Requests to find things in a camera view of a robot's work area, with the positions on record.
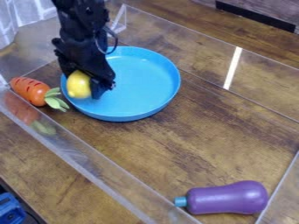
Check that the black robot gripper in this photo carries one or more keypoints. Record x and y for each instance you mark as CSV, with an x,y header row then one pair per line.
x,y
84,55

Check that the yellow toy lemon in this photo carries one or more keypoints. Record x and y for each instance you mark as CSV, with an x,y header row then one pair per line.
x,y
78,85

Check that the blue round tray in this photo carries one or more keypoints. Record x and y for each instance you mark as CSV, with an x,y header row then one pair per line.
x,y
147,81

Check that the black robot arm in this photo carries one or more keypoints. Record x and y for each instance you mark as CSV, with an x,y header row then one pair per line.
x,y
84,16

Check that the orange toy carrot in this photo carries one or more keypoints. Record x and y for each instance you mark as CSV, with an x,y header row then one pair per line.
x,y
38,93

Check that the blue object at corner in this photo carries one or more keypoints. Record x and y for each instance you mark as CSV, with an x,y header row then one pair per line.
x,y
12,213

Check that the purple toy eggplant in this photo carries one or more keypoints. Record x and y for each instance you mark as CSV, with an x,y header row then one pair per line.
x,y
243,197

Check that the clear acrylic enclosure wall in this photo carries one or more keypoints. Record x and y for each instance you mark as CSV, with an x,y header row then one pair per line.
x,y
230,128

